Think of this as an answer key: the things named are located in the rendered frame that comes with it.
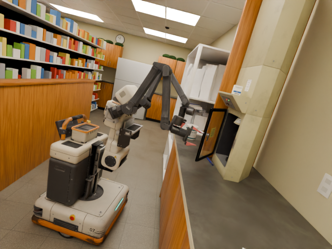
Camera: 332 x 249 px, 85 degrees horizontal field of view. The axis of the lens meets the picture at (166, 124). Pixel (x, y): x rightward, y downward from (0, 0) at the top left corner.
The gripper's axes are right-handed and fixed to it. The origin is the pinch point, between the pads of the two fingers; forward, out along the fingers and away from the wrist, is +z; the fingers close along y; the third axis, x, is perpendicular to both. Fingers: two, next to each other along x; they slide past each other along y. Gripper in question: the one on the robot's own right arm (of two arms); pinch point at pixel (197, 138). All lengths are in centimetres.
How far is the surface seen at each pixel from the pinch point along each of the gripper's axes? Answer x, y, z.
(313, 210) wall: -30, -11, 69
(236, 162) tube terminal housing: -7.0, -4.9, 28.6
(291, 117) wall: 7, 39, 60
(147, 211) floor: 76, -107, -4
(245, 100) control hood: -13.4, 34.0, 15.1
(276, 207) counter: -24, -19, 53
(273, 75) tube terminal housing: -16, 53, 24
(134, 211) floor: 72, -110, -19
